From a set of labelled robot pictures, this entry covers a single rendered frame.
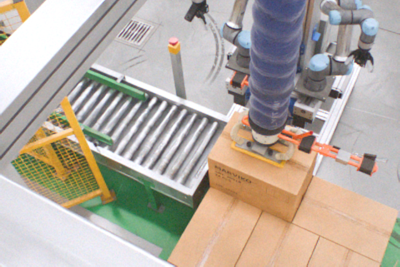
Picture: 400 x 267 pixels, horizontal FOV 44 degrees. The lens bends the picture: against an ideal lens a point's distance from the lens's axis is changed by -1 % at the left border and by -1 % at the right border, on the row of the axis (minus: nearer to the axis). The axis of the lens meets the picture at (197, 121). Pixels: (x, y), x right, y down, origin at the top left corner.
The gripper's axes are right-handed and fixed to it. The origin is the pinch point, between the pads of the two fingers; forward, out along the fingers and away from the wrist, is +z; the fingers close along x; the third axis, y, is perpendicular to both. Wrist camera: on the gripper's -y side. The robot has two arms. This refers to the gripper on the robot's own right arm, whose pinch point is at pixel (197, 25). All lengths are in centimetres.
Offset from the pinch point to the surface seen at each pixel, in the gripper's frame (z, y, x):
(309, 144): 28, -11, -92
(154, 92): 90, -10, 42
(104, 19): -154, -120, -93
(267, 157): 40, -27, -75
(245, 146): 40, -30, -61
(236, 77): 27.5, 1.1, -29.6
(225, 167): 57, -41, -54
